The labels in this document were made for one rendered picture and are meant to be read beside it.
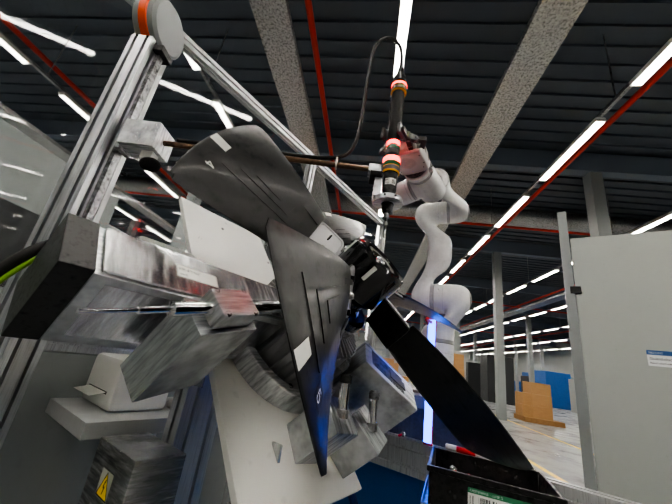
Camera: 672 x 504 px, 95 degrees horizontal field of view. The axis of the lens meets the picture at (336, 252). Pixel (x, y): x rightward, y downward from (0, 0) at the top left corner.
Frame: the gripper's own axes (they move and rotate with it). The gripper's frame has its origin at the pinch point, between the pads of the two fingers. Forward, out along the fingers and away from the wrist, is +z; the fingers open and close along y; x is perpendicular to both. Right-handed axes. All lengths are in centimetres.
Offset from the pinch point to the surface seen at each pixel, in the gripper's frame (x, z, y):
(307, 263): -48, 37, -12
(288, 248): -47, 40, -12
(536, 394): -86, -1247, 52
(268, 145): -20.9, 28.8, 10.0
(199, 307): -53, 40, -1
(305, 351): -56, 37, -14
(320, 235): -35.3, 18.1, 3.2
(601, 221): 265, -678, -112
